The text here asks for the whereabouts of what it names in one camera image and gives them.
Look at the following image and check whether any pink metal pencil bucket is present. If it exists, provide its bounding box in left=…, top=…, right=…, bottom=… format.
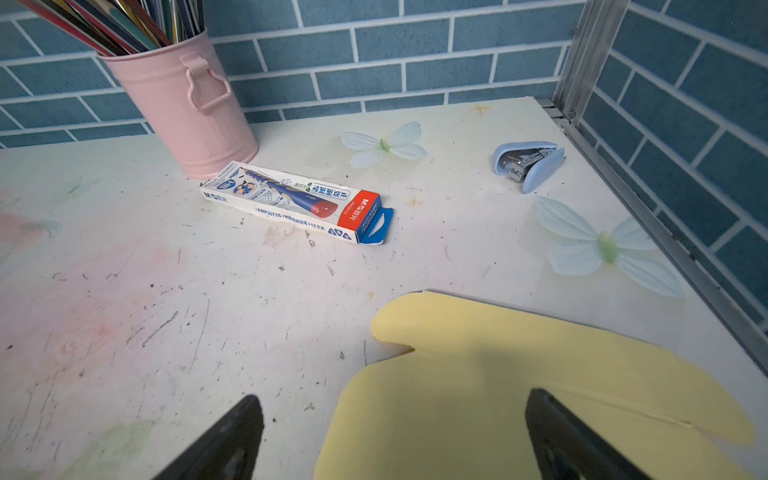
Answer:
left=103, top=31, right=259, bottom=179

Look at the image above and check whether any white blue pencil box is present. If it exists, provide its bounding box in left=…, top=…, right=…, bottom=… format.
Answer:
left=200, top=162, right=394, bottom=245

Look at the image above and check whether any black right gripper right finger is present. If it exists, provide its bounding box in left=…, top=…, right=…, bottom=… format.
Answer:
left=525, top=388, right=648, bottom=479

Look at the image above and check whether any yellow flat paper box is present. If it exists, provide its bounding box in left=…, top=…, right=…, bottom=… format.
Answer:
left=314, top=292, right=755, bottom=479

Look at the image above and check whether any bundle of coloured pencils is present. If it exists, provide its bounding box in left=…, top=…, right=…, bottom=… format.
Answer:
left=19, top=0, right=206, bottom=57

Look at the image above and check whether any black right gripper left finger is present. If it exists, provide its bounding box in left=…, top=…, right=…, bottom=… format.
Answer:
left=155, top=394, right=264, bottom=480

